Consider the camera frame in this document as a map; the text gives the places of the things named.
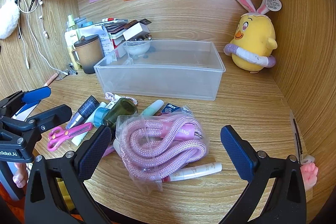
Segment white fluffy plush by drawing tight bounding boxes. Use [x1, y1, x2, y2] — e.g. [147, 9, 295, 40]
[0, 0, 21, 39]

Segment mint green tube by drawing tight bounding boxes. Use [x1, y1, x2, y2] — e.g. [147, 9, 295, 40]
[140, 100, 164, 117]

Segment small blue box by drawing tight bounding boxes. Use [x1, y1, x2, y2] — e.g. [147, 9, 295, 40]
[161, 103, 181, 115]

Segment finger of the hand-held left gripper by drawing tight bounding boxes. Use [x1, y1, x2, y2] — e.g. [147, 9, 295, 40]
[28, 105, 72, 135]
[0, 87, 52, 117]

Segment yellow chick plush toy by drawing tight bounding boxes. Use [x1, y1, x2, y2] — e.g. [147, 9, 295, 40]
[224, 0, 282, 74]

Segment red book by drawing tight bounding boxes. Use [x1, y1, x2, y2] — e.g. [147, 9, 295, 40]
[109, 32, 127, 58]

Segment white charging cable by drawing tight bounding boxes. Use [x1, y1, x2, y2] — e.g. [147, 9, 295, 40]
[16, 0, 66, 75]

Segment pink pencil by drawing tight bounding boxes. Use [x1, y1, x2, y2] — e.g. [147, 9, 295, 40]
[43, 73, 58, 88]

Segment dark green spray bottle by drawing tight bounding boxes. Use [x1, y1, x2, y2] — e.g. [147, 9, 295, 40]
[102, 98, 138, 132]

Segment pink pen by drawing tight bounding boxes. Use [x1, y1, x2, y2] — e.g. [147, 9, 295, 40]
[101, 144, 117, 161]

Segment pink cat paw toy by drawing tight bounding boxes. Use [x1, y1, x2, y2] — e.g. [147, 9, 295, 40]
[299, 154, 319, 191]

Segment plain white tube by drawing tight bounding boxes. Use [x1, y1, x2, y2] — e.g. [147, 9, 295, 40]
[71, 102, 111, 146]

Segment white bowl of beads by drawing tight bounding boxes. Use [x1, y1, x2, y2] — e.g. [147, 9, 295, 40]
[123, 39, 152, 58]

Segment pink rope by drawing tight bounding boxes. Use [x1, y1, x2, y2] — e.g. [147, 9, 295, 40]
[115, 109, 210, 191]

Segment thin frame glasses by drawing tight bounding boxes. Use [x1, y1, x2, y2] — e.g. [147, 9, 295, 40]
[54, 70, 70, 81]

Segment thin dark pen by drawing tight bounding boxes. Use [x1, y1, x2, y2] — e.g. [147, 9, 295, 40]
[290, 111, 305, 161]

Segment pink white braided cord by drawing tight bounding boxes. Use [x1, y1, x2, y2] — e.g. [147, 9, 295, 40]
[105, 92, 139, 107]

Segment pink scissors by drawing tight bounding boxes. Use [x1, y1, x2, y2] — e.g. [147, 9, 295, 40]
[47, 122, 93, 152]

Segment person's left hand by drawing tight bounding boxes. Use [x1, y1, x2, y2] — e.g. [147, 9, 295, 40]
[13, 162, 29, 188]

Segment brown mug with lid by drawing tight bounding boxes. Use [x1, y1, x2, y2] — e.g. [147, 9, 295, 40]
[71, 34, 105, 74]

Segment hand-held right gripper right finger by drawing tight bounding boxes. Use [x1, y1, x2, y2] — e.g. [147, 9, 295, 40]
[220, 125, 307, 224]

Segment dark blue cosmetic tube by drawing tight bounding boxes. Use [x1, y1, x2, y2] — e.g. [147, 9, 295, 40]
[66, 95, 100, 130]

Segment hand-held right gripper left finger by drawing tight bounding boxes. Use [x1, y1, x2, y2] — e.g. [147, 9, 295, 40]
[25, 125, 112, 224]

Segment white tube with pink end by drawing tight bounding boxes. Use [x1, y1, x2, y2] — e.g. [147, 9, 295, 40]
[161, 162, 222, 182]

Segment yellow green spray bottle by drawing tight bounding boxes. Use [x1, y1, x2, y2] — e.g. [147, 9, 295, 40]
[65, 14, 82, 70]

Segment clear plastic storage box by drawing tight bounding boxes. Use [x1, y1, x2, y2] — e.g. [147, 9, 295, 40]
[94, 40, 226, 102]

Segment white card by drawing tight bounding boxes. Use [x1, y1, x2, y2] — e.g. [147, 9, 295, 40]
[122, 23, 148, 41]

